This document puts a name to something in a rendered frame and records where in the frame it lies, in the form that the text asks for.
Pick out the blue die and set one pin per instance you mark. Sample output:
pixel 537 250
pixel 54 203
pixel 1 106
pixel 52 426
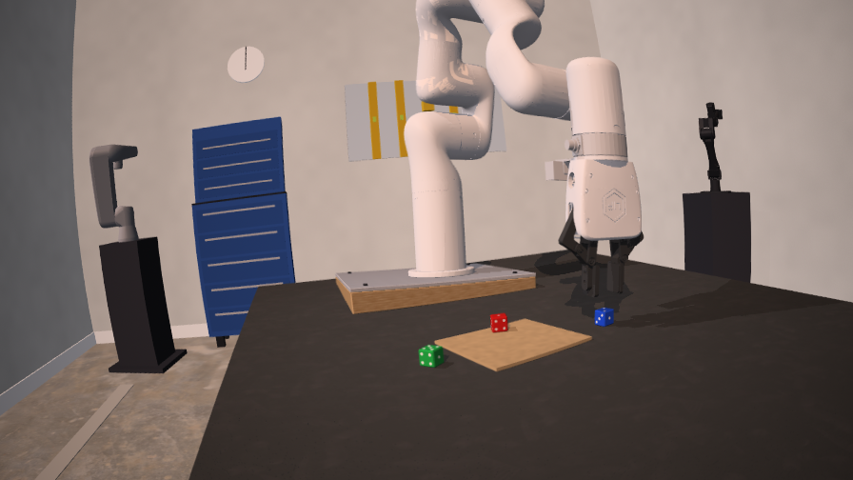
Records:
pixel 604 317

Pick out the green die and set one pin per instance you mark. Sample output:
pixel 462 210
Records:
pixel 431 356

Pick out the red die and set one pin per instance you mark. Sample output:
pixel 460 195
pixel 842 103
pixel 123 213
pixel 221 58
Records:
pixel 498 322

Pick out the tan square mat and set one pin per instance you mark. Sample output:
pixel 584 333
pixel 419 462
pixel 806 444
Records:
pixel 524 341

